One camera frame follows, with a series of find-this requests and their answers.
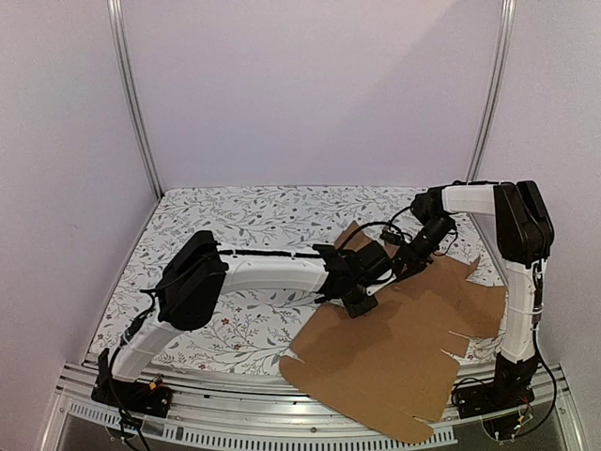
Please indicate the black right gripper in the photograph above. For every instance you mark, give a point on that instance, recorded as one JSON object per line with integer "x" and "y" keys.
{"x": 405, "y": 258}

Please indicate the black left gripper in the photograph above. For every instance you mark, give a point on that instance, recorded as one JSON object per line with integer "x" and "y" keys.
{"x": 357, "y": 312}

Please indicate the brown cardboard box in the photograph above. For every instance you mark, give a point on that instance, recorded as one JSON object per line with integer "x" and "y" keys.
{"x": 393, "y": 369}

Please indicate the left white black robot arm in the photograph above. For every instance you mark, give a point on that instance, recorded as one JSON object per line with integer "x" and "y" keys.
{"x": 202, "y": 271}

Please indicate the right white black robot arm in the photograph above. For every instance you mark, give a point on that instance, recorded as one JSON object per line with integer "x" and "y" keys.
{"x": 524, "y": 235}

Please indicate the white floral table cloth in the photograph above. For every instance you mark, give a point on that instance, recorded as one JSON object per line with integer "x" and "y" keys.
{"x": 251, "y": 330}

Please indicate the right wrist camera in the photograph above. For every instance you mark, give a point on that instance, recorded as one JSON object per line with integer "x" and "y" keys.
{"x": 391, "y": 237}

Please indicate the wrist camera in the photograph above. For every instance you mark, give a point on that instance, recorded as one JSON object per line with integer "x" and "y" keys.
{"x": 380, "y": 284}
{"x": 391, "y": 237}

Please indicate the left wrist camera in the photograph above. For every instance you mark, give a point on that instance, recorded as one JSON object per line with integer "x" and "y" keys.
{"x": 380, "y": 284}

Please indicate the aluminium front rail frame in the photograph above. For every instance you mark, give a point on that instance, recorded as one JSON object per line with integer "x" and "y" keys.
{"x": 222, "y": 411}

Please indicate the right aluminium corner post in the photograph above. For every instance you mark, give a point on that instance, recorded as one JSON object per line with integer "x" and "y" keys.
{"x": 502, "y": 48}

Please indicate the aluminium corner post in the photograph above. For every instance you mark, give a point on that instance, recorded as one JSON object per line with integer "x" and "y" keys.
{"x": 125, "y": 67}
{"x": 502, "y": 48}

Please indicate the left aluminium corner post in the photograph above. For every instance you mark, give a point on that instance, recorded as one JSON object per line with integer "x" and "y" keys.
{"x": 125, "y": 67}

